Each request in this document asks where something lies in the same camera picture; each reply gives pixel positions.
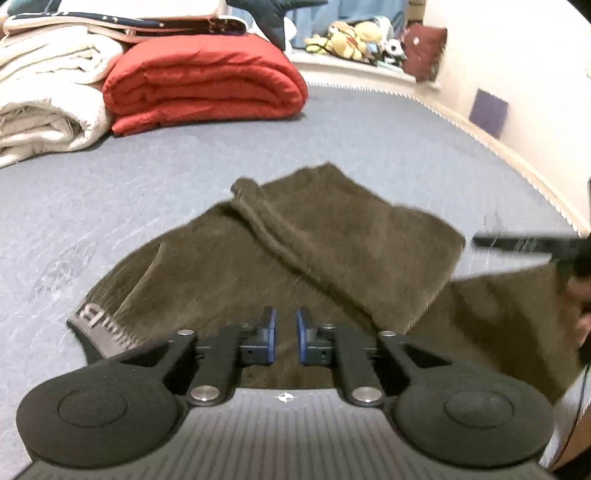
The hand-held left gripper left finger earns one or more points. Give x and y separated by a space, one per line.
271 337

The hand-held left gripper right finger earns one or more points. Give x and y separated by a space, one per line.
302 337

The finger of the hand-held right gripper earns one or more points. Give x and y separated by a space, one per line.
508 242

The person's right hand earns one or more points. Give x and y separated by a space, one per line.
581 304

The dark red pillow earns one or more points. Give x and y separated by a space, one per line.
425 50

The black and white plush toy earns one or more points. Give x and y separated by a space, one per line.
393 50

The yellow plush toy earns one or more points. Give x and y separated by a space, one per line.
346 39

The red folded blanket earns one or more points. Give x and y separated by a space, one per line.
207 83

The dark blue star cushion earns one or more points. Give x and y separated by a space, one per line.
272 18

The white folded comforter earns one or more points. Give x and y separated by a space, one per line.
41 115

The navy patterned folded blanket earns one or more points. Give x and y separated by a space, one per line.
138 25

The white pillow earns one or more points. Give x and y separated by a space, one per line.
138 8

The purple square wall sticker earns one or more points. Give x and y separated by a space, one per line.
489 113

